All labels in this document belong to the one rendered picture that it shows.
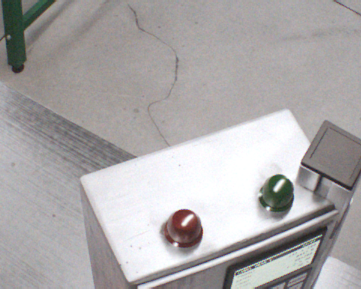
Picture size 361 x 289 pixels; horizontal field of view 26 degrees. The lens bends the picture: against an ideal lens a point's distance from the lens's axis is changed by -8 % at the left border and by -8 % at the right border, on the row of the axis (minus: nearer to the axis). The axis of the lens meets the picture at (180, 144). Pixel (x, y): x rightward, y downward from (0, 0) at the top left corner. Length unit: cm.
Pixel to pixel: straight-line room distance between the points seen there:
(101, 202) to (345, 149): 18
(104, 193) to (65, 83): 202
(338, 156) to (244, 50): 212
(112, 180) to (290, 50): 216
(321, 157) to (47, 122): 91
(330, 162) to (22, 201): 84
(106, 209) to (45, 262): 72
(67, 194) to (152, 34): 143
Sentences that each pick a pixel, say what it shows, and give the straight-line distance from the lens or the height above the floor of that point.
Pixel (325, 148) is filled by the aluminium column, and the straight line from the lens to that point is 58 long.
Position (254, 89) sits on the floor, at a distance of 257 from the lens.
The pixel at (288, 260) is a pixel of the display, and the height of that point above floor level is 143.
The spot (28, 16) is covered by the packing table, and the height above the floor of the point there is 20.
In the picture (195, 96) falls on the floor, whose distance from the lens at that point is 253.
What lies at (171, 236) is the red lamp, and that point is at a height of 148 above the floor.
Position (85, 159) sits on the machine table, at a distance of 138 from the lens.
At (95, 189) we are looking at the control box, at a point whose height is 148.
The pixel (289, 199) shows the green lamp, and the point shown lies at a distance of 56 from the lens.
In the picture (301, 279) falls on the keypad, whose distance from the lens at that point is 66.
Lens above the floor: 195
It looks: 54 degrees down
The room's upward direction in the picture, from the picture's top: 4 degrees clockwise
